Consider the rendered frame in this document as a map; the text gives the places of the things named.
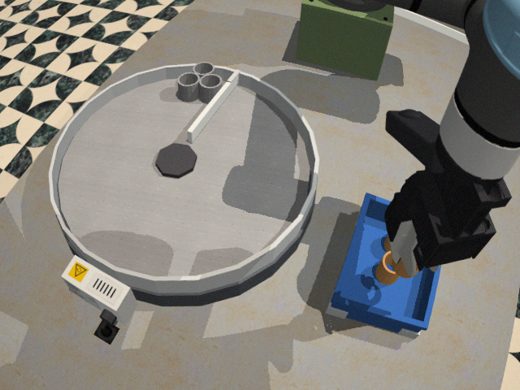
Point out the grey metal sleeve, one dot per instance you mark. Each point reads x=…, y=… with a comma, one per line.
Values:
x=209, y=85
x=188, y=91
x=204, y=68

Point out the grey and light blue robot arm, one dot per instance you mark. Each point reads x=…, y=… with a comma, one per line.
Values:
x=487, y=94

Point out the bronze bushing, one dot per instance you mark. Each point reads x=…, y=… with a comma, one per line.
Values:
x=387, y=245
x=383, y=274
x=400, y=269

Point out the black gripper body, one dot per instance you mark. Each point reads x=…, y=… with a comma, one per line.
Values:
x=451, y=210

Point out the blue plastic crate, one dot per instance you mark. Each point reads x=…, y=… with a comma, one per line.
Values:
x=413, y=297

